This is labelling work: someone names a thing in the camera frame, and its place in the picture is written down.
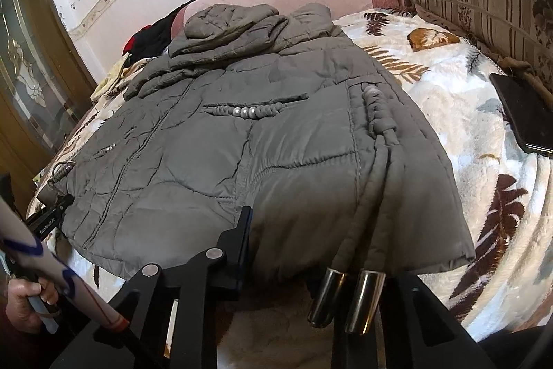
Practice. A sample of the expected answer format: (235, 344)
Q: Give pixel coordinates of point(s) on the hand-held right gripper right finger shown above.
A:
(414, 308)

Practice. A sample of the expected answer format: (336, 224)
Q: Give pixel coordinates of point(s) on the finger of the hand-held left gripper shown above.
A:
(64, 204)

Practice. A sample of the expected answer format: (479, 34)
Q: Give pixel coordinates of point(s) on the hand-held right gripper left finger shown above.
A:
(235, 248)

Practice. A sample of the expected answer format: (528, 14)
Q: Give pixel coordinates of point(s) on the grey padded jacket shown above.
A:
(259, 161)

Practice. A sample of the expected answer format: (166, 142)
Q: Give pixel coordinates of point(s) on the person's left forearm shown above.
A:
(21, 351)

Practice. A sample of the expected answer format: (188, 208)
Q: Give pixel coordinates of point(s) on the person's left hand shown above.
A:
(23, 304)

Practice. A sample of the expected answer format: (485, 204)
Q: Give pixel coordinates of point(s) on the white pole with blue marks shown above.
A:
(52, 261)

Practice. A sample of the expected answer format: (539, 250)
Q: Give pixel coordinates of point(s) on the yellow floral cloth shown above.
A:
(110, 77)

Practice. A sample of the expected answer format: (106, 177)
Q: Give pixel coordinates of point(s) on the wooden glazed door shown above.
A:
(30, 70)

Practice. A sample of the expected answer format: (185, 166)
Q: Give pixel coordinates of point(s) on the red garment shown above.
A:
(129, 45)

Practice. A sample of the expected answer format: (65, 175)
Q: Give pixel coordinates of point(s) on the black garment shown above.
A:
(155, 34)

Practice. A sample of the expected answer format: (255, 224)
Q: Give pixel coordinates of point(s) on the leaf print fleece blanket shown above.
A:
(466, 114)

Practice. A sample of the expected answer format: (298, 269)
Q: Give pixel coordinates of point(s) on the black phone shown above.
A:
(522, 114)

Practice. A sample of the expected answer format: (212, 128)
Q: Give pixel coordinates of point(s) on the tan fringed cloth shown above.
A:
(525, 70)

